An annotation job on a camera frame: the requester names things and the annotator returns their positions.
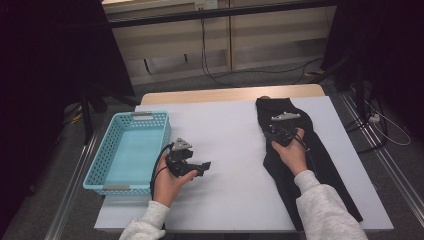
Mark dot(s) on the person's right hand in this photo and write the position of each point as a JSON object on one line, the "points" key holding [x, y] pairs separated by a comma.
{"points": [[293, 158]]}

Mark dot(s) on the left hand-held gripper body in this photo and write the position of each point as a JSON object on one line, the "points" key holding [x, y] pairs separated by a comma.
{"points": [[178, 163]]}

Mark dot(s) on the black horizontal bar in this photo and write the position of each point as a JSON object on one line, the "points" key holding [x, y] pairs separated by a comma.
{"points": [[216, 13]]}

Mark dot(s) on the black stand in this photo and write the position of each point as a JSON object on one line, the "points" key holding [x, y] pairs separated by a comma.
{"points": [[87, 120], [359, 83]]}

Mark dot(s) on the light blue plastic basket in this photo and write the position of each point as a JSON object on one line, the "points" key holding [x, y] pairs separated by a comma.
{"points": [[130, 156]]}

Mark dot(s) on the metal floor rail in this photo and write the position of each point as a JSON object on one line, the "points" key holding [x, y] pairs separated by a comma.
{"points": [[68, 196], [398, 178]]}

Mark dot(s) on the dark round table grommet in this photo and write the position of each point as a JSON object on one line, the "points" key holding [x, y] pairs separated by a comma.
{"points": [[264, 97]]}

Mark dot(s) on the wide black curtain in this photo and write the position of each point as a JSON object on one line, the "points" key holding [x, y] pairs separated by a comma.
{"points": [[40, 66]]}

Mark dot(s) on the beige wooden cabinet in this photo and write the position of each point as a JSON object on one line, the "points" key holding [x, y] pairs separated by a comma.
{"points": [[273, 40]]}

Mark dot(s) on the person's left hand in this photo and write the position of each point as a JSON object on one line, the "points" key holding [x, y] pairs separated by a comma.
{"points": [[166, 186]]}

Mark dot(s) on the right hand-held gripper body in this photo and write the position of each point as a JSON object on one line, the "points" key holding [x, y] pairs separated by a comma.
{"points": [[283, 131]]}

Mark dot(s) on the narrow black curtain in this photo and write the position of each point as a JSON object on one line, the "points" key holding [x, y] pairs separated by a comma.
{"points": [[393, 50]]}

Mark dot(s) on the black shorts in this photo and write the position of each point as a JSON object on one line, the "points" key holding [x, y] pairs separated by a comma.
{"points": [[283, 180]]}

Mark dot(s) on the wooden table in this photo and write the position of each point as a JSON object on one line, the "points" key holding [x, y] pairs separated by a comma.
{"points": [[200, 96]]}

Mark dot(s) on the white wall socket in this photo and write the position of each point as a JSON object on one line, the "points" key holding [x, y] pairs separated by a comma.
{"points": [[206, 4]]}

